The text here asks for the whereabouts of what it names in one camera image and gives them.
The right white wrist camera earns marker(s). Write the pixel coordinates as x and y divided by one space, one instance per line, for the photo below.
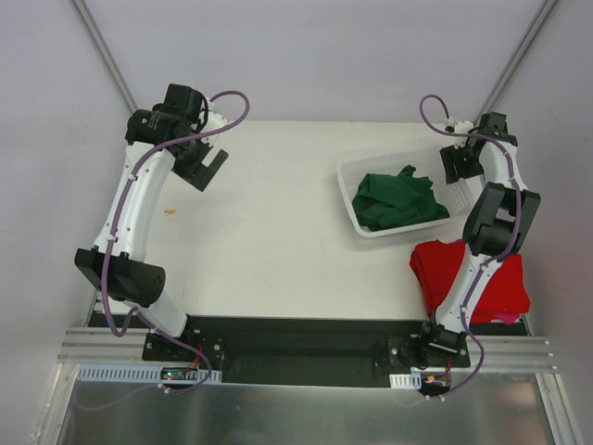
458 128

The aluminium frame rail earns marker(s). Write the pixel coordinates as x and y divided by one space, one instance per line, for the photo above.
500 353

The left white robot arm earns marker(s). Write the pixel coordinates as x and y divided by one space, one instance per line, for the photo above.
115 264

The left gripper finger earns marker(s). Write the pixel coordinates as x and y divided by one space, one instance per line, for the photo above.
198 176
214 160

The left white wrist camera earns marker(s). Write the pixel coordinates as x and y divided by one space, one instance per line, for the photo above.
215 121

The white plastic basket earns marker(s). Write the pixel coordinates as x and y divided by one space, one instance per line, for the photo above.
457 198

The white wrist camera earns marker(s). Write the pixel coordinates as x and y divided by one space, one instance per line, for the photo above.
458 128
215 121

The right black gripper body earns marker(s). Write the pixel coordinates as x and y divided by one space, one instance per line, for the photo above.
460 163

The right white cable duct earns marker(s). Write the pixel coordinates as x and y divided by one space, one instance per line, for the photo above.
409 381

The red folded t shirt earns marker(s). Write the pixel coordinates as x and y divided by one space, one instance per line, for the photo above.
436 264

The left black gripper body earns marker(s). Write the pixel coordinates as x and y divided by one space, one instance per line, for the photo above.
199 171

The green t shirt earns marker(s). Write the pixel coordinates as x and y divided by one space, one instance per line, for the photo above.
385 201

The pink folded t shirt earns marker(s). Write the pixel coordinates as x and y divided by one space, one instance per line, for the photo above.
507 318

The left white cable duct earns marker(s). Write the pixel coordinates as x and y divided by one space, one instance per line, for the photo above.
148 374

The white cable duct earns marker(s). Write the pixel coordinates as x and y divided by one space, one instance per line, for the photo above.
148 374
409 381

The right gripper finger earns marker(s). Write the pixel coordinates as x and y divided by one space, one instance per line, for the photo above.
469 168
448 157

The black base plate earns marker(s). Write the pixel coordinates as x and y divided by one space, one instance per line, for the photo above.
317 372

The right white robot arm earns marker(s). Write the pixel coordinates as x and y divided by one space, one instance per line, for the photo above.
495 229

